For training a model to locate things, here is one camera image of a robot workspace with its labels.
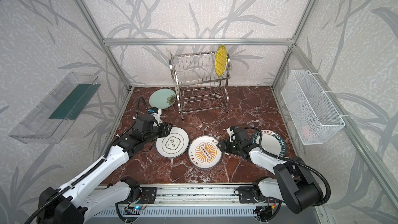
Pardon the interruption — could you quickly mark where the light green flower plate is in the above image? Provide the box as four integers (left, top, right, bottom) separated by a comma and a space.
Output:
149, 88, 177, 110

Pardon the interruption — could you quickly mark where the white plate green rim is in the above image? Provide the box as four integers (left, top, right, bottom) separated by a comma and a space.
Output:
251, 130, 287, 156

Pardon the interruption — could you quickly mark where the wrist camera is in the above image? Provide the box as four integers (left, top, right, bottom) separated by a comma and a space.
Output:
148, 107, 162, 123
227, 126, 237, 143

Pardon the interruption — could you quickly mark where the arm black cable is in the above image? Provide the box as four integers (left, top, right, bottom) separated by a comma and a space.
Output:
24, 96, 150, 224
242, 127, 332, 207

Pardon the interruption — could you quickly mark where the stainless steel dish rack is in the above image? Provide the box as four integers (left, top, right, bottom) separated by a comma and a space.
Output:
169, 51, 231, 119

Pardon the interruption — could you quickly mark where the white plate green emblem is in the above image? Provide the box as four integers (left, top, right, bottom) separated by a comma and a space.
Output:
156, 127, 189, 159

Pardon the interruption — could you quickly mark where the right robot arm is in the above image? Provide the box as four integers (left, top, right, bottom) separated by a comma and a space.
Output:
217, 126, 331, 214

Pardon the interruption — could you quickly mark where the white wire mesh basket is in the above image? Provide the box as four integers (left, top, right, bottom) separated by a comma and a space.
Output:
282, 69, 346, 145

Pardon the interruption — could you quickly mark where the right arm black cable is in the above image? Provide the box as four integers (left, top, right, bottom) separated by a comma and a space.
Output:
242, 127, 332, 207

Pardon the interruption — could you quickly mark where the clear plastic tray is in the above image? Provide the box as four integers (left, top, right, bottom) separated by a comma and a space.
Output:
9, 72, 101, 144

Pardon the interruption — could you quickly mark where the yellow green striped plate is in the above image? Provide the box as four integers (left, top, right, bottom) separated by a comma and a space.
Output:
214, 44, 228, 77

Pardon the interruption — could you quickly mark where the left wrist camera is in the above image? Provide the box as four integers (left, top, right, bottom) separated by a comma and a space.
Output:
148, 107, 162, 123

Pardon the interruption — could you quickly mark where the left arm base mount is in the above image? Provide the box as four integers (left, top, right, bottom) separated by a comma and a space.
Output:
118, 187, 158, 204

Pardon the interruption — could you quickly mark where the large orange sun plate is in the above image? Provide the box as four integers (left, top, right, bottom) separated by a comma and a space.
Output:
188, 135, 222, 170

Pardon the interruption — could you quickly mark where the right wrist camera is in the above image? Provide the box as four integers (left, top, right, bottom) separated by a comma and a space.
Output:
227, 126, 237, 143

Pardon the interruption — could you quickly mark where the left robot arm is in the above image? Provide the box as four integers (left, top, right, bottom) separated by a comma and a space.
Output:
26, 114, 173, 224

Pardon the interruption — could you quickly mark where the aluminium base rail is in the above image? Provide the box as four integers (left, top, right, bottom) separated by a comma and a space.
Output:
63, 183, 327, 207

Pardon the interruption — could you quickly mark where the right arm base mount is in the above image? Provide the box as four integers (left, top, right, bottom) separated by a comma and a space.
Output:
234, 186, 281, 205

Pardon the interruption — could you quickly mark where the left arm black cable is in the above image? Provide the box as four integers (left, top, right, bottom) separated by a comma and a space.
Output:
24, 96, 150, 224

